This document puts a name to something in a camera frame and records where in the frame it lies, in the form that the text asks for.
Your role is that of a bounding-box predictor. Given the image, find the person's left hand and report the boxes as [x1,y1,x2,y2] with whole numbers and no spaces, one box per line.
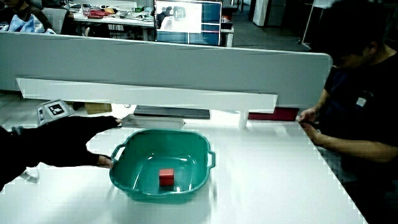
[30,99,123,169]

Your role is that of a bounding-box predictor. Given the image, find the red block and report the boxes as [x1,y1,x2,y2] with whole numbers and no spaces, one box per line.
[159,169,175,187]

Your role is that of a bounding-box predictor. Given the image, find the person's left forearm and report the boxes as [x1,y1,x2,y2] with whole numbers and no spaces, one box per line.
[0,125,41,191]

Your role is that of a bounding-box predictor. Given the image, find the brown cardboard box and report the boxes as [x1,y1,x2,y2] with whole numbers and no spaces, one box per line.
[84,102,113,115]

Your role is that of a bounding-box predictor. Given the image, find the teal plastic basin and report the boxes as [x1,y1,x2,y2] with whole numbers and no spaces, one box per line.
[109,128,216,201]

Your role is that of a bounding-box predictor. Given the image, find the gray desk partition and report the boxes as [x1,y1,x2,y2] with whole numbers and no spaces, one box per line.
[0,30,334,110]

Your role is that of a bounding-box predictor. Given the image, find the gray office chair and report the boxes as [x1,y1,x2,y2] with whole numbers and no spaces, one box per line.
[42,7,70,35]

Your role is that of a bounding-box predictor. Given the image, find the cluttered white office desk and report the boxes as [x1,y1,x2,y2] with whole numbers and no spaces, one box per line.
[72,3,155,42]

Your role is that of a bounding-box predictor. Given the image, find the computer monitor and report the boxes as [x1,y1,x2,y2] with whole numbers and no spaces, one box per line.
[153,0,223,47]

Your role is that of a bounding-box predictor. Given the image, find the dark red box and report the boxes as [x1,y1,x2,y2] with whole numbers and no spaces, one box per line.
[248,107,300,122]

